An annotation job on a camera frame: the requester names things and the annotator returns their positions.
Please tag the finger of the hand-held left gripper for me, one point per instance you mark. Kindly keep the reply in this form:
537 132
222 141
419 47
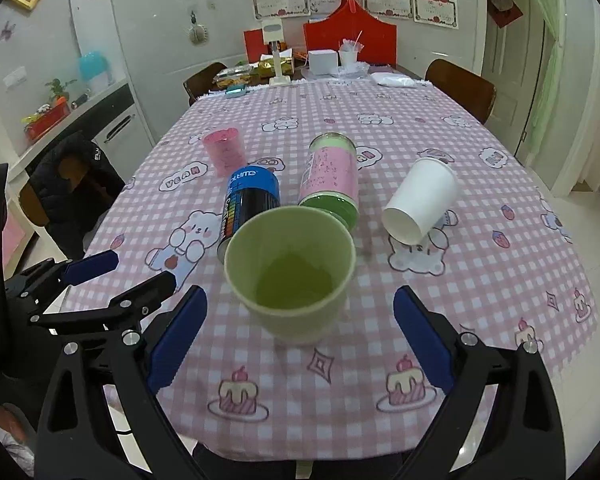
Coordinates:
92 265
140 295

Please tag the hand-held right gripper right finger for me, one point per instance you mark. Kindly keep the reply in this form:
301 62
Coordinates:
422 340

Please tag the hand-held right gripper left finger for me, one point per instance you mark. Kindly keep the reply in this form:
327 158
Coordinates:
177 340

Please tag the green cup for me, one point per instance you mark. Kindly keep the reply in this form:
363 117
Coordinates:
290 275

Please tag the white paper cup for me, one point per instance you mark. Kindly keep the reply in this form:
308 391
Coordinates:
420 200

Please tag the pink plastic cup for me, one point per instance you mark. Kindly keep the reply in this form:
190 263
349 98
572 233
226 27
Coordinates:
224 147

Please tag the clear cup with straws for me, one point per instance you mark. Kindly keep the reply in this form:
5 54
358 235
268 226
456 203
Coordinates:
350 55

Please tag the black jacket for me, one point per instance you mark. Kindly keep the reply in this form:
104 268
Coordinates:
75 185

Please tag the pink checked tablecloth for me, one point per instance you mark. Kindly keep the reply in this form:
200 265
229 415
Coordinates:
480 270

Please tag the blue and black can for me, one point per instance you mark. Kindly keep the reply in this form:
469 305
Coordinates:
250 210

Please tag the white kitchen cabinet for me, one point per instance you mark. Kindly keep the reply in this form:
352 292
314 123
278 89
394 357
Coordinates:
120 125

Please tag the red tray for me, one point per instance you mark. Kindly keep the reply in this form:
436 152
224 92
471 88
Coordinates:
47 122

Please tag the small potted plant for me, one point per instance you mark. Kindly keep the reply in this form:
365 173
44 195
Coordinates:
60 90

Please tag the green and pink canister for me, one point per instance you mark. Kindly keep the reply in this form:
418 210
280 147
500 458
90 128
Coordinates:
330 177

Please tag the teal humidifier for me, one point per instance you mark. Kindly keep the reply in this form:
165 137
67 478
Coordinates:
94 67

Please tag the brown wooden chair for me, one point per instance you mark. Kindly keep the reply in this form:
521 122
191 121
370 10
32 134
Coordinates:
202 82
462 87

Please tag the teal phone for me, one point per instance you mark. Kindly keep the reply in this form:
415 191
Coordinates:
235 91

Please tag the snack packets pile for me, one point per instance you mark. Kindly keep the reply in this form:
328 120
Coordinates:
240 74

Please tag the white plastic bag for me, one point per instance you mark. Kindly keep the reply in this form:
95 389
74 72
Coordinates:
392 79

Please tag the white door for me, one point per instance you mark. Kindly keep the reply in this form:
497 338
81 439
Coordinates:
510 85

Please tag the white desk lamp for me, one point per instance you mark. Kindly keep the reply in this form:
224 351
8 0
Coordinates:
275 60

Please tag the red board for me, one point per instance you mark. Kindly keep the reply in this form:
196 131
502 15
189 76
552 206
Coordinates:
255 45

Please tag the white box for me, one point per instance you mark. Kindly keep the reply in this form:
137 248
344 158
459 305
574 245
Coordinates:
323 62

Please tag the green curtain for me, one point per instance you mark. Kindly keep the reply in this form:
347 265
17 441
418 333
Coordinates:
547 60

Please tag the red gift bag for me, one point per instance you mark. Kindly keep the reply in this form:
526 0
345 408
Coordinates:
350 25

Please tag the red door decoration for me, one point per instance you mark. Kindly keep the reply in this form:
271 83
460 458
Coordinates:
504 7

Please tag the round wall ornament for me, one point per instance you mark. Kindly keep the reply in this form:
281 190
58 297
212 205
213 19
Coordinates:
198 32

